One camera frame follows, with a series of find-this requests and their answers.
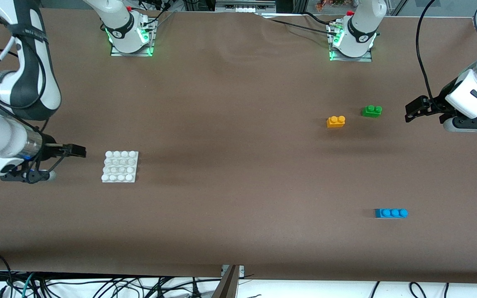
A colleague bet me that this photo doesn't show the white studded base plate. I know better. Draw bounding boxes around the white studded base plate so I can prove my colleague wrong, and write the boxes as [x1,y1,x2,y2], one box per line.
[101,150,139,183]

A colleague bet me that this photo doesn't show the green two-stud block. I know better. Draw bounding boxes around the green two-stud block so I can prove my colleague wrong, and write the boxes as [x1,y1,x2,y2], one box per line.
[361,105,383,118]

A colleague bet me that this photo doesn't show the blue three-stud block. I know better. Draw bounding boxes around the blue three-stud block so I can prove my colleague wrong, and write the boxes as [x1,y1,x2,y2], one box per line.
[374,208,409,219]

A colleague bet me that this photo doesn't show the orange background clutter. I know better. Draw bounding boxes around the orange background clutter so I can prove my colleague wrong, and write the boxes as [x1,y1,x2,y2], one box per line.
[315,0,347,12]

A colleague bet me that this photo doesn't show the brown table cover sheet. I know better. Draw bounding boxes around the brown table cover sheet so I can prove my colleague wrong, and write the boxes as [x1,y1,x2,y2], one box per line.
[0,8,477,285]

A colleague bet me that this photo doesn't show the white power strip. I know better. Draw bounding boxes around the white power strip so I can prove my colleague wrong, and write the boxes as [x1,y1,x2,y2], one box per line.
[215,0,277,13]

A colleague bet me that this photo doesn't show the dark aluminium beam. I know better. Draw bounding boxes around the dark aluminium beam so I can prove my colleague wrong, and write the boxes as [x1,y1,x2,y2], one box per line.
[211,265,240,298]

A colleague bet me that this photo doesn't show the teal floor cable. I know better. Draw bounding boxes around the teal floor cable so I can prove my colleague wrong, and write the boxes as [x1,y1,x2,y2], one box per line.
[13,272,36,298]

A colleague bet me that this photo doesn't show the short black table cable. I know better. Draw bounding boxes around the short black table cable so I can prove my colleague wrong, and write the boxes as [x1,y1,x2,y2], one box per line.
[303,12,338,26]

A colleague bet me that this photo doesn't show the long black table cable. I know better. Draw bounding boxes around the long black table cable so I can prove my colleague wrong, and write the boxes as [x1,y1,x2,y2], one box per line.
[268,18,339,34]

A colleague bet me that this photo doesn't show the black base power cable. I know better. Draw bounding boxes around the black base power cable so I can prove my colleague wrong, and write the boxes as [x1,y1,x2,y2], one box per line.
[147,11,176,26]

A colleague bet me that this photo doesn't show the tangled black floor cables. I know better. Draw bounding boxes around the tangled black floor cables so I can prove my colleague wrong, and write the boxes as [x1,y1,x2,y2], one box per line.
[36,275,222,298]

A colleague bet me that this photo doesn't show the small metal corner bracket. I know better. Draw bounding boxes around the small metal corner bracket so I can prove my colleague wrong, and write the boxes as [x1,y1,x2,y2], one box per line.
[221,265,245,279]

